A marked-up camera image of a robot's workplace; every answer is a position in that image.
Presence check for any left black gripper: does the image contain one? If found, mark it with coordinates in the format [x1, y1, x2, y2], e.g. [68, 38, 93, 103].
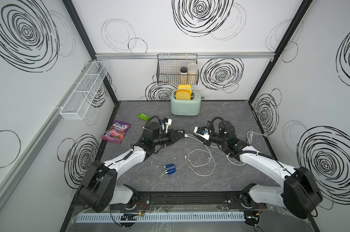
[152, 130, 184, 148]

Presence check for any white USB charging cable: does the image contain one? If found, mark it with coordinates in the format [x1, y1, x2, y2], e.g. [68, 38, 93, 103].
[184, 133, 246, 177]

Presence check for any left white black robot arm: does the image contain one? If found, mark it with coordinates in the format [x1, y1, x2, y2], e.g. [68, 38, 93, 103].
[75, 116, 185, 213]

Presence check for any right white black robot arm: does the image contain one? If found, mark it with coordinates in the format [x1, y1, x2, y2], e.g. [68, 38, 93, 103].
[193, 117, 323, 219]

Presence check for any blue electric shaver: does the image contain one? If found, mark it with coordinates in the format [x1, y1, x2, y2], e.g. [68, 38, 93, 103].
[163, 164, 176, 175]

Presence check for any mint green toaster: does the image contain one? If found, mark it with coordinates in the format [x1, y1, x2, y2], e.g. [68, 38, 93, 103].
[170, 89, 202, 116]

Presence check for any yellow sponge front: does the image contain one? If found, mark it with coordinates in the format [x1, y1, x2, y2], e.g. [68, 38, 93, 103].
[175, 89, 192, 100]

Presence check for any yellow sponge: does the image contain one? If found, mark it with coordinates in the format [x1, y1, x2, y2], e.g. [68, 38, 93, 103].
[175, 89, 192, 100]
[177, 85, 192, 95]

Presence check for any green candy packet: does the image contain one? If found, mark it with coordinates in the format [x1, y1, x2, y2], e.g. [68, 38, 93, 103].
[138, 113, 150, 121]

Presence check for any yellow sponge back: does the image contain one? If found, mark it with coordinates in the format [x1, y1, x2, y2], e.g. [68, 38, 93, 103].
[177, 85, 192, 95]

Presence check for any white lid clear jar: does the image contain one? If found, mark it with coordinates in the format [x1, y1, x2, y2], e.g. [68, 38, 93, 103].
[187, 62, 199, 85]

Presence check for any purple Fox's candy bag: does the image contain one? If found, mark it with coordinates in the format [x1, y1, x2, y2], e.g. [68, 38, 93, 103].
[102, 120, 131, 144]

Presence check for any black lid spice jar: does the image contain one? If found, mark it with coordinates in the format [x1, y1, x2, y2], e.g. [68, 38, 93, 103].
[180, 67, 187, 85]

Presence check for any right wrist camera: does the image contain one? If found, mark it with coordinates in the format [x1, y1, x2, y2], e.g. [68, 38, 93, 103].
[194, 127, 210, 140]

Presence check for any black wire basket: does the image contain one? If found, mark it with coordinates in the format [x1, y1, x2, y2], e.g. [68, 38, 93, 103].
[156, 53, 199, 86]

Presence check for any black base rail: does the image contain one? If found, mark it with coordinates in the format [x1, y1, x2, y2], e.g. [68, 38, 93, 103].
[111, 190, 303, 210]

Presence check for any white slotted cable duct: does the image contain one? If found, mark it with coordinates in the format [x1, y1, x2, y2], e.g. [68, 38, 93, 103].
[76, 212, 245, 223]

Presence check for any white wire wall shelf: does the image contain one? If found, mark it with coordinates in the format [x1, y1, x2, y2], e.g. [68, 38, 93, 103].
[60, 60, 109, 120]

